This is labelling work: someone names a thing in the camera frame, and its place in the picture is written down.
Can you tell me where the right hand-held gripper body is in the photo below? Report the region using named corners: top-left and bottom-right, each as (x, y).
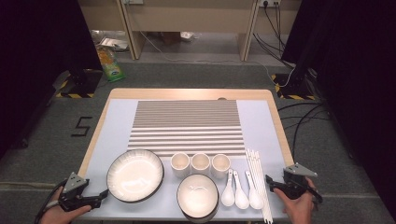
top-left (281, 162), bottom-right (319, 201)

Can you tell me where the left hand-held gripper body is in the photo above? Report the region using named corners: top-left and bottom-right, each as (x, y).
top-left (58, 172), bottom-right (94, 213)

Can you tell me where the white ceramic spoon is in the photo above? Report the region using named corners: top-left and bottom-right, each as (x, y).
top-left (220, 168), bottom-right (236, 207)
top-left (233, 170), bottom-right (250, 210)
top-left (244, 170), bottom-right (264, 210)

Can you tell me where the row of white chopsticks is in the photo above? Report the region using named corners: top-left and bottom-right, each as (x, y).
top-left (244, 148), bottom-right (275, 224)

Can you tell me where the white plate dark rim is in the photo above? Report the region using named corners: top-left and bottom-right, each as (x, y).
top-left (106, 148), bottom-right (165, 204)

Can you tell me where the white bowl dark rim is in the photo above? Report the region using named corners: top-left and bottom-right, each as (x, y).
top-left (176, 173), bottom-right (220, 224)

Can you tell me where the white ceramic cup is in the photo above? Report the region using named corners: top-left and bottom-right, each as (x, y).
top-left (170, 151), bottom-right (191, 179)
top-left (190, 152), bottom-right (212, 177)
top-left (210, 153), bottom-right (232, 180)

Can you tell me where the person's right hand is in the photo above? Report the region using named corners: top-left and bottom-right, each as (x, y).
top-left (274, 177), bottom-right (316, 224)

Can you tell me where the person's left hand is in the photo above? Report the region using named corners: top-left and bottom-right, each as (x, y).
top-left (39, 188), bottom-right (92, 224)

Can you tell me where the pale blue table mat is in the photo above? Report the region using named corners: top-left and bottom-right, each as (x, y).
top-left (78, 98), bottom-right (295, 222)

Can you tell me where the black stand base striped tape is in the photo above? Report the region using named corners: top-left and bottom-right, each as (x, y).
top-left (55, 68), bottom-right (104, 99)
top-left (270, 73), bottom-right (316, 101)

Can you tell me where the striped grey placemat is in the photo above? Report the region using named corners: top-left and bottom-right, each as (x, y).
top-left (126, 99), bottom-right (247, 158)

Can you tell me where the green and orange plastic bag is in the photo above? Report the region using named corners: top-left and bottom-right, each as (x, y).
top-left (95, 46), bottom-right (126, 83)

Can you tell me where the black curtain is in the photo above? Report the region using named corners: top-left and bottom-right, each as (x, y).
top-left (0, 0), bottom-right (104, 158)
top-left (281, 0), bottom-right (396, 216)

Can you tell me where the clear plastic packaging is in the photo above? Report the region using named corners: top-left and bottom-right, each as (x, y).
top-left (91, 29), bottom-right (129, 52)

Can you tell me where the beige wooden cabinet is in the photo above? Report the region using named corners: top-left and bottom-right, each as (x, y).
top-left (78, 0), bottom-right (125, 32)

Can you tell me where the brown cardboard box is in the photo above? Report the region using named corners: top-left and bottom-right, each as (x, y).
top-left (162, 32), bottom-right (181, 45)

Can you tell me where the beige wooden desk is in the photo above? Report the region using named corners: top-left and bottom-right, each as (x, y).
top-left (120, 0), bottom-right (261, 62)

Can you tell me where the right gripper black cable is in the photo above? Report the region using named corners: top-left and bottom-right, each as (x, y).
top-left (306, 178), bottom-right (324, 206)

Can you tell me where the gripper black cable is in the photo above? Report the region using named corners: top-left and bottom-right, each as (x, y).
top-left (306, 178), bottom-right (324, 206)
top-left (34, 179), bottom-right (68, 224)

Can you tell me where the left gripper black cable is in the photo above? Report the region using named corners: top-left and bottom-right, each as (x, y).
top-left (34, 179), bottom-right (68, 224)

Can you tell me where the black floor cable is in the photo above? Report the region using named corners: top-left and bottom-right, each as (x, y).
top-left (290, 105), bottom-right (325, 151)
top-left (276, 102), bottom-right (325, 113)
top-left (280, 115), bottom-right (332, 121)

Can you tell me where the black power cable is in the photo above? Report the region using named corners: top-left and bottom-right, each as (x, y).
top-left (263, 3), bottom-right (288, 60)
top-left (252, 32), bottom-right (296, 70)

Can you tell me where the white floor cable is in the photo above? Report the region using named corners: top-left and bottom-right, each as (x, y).
top-left (139, 30), bottom-right (297, 89)

